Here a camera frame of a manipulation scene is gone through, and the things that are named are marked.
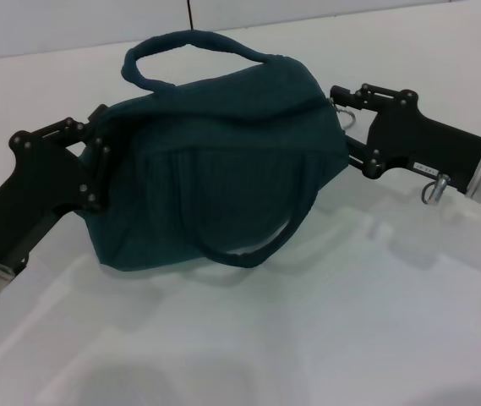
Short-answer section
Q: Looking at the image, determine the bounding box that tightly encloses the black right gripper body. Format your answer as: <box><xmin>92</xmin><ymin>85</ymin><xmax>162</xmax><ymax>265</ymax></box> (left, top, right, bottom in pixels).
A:
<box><xmin>365</xmin><ymin>89</ymin><xmax>481</xmax><ymax>195</ymax></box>

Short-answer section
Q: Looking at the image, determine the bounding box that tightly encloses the dark teal fabric lunch bag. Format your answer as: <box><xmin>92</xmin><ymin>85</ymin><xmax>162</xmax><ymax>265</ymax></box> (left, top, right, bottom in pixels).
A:
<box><xmin>78</xmin><ymin>30</ymin><xmax>358</xmax><ymax>271</ymax></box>

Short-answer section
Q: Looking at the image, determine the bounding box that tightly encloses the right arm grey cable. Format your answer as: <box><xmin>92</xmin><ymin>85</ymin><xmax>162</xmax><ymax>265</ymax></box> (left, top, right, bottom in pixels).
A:
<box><xmin>420</xmin><ymin>172</ymin><xmax>451</xmax><ymax>207</ymax></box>

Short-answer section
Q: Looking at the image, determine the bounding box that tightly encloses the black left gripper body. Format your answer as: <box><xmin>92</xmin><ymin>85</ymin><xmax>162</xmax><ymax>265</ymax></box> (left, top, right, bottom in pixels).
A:
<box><xmin>0</xmin><ymin>129</ymin><xmax>109</xmax><ymax>277</ymax></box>

